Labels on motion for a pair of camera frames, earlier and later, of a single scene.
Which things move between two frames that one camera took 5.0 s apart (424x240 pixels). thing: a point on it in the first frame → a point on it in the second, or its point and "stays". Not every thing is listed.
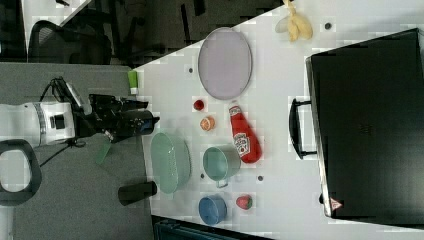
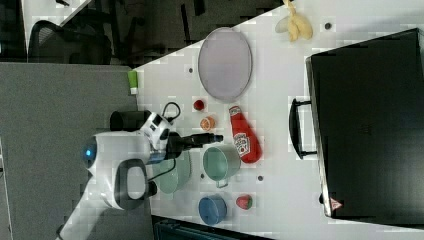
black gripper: x=119 y=119 → x=176 y=143
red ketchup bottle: x=244 y=136 stays
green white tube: x=133 y=81 stays
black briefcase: x=365 y=124 stays
